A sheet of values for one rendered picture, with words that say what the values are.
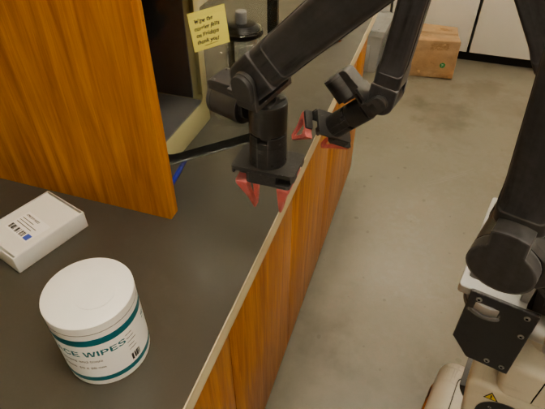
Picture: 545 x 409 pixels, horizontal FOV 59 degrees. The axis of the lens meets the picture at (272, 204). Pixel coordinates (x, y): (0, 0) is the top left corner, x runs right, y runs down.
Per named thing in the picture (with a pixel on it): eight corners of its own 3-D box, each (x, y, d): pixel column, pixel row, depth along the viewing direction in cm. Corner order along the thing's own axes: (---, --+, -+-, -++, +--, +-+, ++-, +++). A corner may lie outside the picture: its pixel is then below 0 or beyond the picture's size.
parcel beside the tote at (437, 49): (394, 75, 358) (401, 37, 339) (395, 56, 381) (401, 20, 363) (452, 80, 351) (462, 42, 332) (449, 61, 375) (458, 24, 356)
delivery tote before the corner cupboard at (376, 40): (300, 64, 371) (302, 21, 350) (315, 43, 401) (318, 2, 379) (378, 76, 355) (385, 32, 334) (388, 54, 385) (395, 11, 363)
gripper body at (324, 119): (311, 111, 113) (333, 96, 107) (343, 121, 119) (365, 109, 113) (314, 136, 111) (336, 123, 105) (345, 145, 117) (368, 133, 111)
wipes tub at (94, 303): (50, 371, 76) (17, 313, 66) (98, 307, 85) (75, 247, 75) (123, 397, 73) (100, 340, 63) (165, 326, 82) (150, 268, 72)
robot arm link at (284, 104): (271, 107, 65) (296, 92, 68) (233, 92, 68) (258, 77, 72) (271, 150, 69) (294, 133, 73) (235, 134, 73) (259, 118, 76)
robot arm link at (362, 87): (388, 109, 98) (403, 91, 104) (356, 62, 96) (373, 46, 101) (346, 132, 107) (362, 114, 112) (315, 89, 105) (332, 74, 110)
